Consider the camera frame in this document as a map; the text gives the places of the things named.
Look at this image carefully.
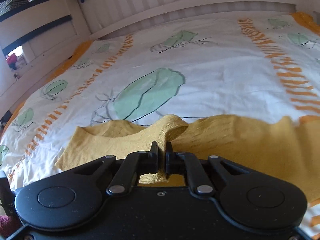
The yellow knitted garment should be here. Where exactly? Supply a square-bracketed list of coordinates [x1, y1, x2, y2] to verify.
[55, 115, 319, 202]

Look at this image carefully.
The white wooden bed frame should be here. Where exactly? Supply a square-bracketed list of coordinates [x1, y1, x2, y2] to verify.
[1, 0, 319, 114]

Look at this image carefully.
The white leaf-print duvet cover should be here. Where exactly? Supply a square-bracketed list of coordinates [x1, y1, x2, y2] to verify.
[0, 13, 320, 240]

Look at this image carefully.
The dark red cloth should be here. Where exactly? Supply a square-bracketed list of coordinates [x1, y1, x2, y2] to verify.
[0, 216, 21, 238]

